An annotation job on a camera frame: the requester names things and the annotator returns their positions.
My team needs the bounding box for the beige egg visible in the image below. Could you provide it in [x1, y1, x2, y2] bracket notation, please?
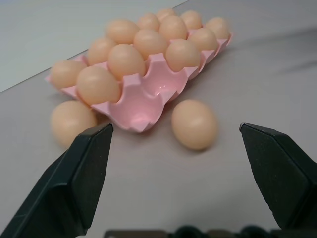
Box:
[156, 8, 177, 22]
[158, 15, 188, 40]
[51, 60, 86, 88]
[50, 100, 98, 147]
[107, 43, 146, 81]
[205, 17, 230, 40]
[171, 99, 218, 150]
[180, 10, 203, 30]
[88, 37, 117, 66]
[76, 66, 122, 105]
[106, 19, 140, 45]
[133, 29, 169, 55]
[187, 28, 218, 52]
[137, 13, 161, 32]
[165, 39, 201, 73]

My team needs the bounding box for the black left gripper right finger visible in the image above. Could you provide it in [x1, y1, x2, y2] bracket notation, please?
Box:
[239, 122, 317, 230]

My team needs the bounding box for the pink plastic egg tray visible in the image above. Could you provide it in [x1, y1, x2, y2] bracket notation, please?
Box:
[45, 30, 234, 133]

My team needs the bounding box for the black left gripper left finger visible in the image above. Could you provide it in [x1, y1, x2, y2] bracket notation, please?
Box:
[0, 123, 114, 238]

